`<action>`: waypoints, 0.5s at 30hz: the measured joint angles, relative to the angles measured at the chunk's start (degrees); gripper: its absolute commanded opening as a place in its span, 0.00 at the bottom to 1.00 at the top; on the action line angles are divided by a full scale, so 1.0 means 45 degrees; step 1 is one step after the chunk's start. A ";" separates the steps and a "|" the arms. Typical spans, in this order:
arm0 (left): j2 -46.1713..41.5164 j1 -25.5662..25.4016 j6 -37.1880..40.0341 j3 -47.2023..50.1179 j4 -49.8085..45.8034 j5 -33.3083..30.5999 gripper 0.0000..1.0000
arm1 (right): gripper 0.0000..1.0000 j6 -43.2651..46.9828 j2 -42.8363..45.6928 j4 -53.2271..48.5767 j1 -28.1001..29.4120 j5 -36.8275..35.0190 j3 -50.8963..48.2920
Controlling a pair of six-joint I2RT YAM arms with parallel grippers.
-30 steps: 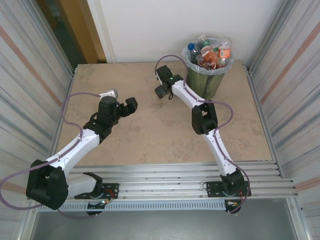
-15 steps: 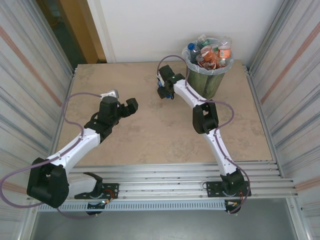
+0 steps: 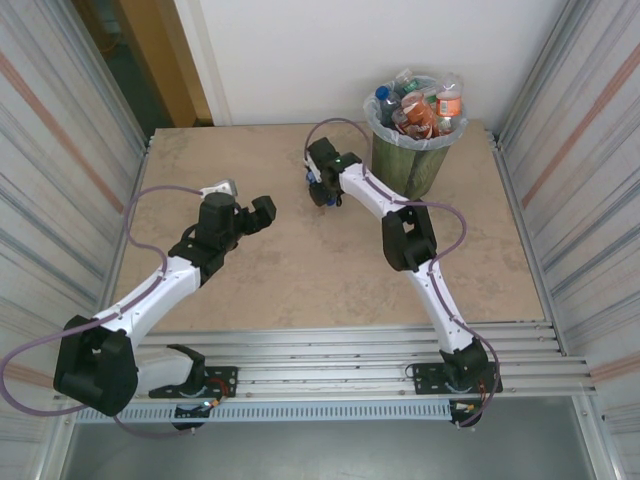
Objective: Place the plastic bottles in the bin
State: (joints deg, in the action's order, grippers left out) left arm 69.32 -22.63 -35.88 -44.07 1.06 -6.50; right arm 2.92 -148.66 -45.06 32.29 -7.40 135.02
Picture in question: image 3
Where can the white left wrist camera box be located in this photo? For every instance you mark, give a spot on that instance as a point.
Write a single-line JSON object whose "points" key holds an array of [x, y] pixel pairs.
{"points": [[222, 187]]}

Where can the crushed clear bottle blue label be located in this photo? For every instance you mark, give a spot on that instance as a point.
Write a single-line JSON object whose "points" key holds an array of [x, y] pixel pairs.
{"points": [[310, 178]]}

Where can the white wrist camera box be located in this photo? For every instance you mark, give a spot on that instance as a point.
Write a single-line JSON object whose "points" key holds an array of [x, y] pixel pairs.
{"points": [[222, 187], [312, 165]]}

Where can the translucent plastic bin liner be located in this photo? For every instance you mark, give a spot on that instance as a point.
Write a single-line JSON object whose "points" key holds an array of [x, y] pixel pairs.
{"points": [[382, 131]]}

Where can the brown wooden door frame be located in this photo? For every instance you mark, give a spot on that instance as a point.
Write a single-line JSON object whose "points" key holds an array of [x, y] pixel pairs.
{"points": [[170, 60]]}

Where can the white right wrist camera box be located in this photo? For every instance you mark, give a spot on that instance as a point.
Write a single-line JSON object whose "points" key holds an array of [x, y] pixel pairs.
{"points": [[312, 165]]}

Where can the aluminium frame rails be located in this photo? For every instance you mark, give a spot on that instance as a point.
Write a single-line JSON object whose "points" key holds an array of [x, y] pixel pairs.
{"points": [[325, 347]]}

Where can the clear bottle grey-blue label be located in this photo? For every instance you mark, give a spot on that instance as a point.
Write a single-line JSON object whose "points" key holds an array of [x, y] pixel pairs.
{"points": [[387, 102]]}

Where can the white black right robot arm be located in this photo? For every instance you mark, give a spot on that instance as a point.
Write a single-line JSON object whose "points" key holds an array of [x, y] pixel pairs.
{"points": [[370, 192]]}

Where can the green waste bin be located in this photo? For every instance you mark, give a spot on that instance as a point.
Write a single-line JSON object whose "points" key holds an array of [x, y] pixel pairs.
{"points": [[410, 170]]}

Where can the small bottle green label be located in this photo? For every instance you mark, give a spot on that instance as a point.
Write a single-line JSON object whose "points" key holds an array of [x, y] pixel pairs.
{"points": [[407, 80]]}

